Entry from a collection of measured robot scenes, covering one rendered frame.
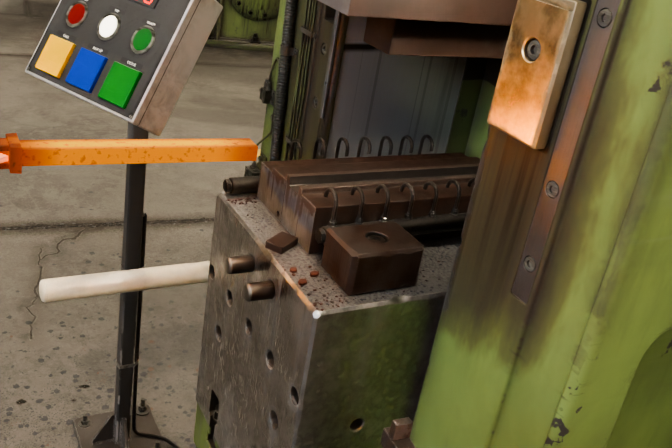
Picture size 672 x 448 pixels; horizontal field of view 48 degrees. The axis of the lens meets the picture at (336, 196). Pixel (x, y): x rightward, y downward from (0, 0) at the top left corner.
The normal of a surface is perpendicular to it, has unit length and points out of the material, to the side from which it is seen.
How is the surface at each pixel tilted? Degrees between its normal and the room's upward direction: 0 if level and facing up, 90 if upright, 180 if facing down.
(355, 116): 90
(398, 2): 90
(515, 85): 90
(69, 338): 0
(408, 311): 90
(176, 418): 0
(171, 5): 60
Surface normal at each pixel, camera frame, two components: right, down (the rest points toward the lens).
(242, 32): 0.27, 0.44
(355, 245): 0.16, -0.90
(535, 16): -0.87, 0.07
